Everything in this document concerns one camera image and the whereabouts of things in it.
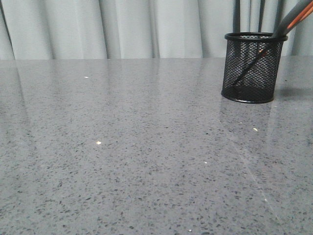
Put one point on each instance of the black mesh pencil cup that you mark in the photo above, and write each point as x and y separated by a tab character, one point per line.
258	85

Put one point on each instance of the light grey curtain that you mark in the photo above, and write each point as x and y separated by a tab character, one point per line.
129	29

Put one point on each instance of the grey orange handled scissors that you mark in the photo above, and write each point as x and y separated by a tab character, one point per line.
298	13

